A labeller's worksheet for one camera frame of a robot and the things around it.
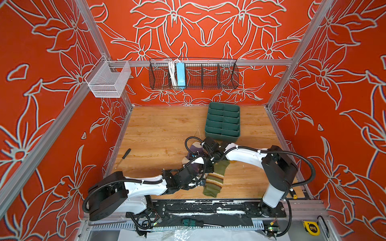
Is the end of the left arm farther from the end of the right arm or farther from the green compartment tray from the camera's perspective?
the green compartment tray

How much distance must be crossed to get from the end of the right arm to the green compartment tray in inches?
9.8

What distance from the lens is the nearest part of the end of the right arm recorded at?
2.11 feet

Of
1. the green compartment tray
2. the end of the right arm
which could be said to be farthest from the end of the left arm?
the green compartment tray

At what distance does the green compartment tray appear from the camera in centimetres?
98
